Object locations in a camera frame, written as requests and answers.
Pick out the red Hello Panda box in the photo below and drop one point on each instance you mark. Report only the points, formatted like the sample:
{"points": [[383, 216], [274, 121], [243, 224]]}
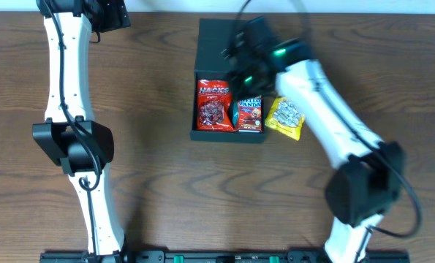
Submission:
{"points": [[249, 115]]}

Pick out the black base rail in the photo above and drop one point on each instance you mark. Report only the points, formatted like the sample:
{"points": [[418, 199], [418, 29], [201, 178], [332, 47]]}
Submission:
{"points": [[294, 256]]}

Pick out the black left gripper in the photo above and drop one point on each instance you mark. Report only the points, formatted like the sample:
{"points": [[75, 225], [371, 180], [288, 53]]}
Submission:
{"points": [[115, 18]]}

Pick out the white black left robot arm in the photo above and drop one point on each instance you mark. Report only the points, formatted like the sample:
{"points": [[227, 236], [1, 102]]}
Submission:
{"points": [[69, 134]]}

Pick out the red Hacks candy bag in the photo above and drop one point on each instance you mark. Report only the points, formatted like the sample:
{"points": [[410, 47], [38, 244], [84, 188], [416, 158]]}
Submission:
{"points": [[213, 102]]}

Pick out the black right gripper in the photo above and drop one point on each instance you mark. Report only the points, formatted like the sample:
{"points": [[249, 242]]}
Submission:
{"points": [[234, 78]]}

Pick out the yellow Hacks candy bag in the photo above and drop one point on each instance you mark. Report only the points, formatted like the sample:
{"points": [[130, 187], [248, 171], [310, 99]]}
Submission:
{"points": [[285, 118]]}

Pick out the teal Chunkies cookie box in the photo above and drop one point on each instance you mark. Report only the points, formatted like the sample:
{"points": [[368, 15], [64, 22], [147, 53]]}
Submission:
{"points": [[235, 115]]}

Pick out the dark green open box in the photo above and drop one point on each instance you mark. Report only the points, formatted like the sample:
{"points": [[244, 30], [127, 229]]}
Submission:
{"points": [[210, 64]]}

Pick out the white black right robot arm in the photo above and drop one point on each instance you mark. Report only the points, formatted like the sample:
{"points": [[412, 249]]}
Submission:
{"points": [[368, 171]]}

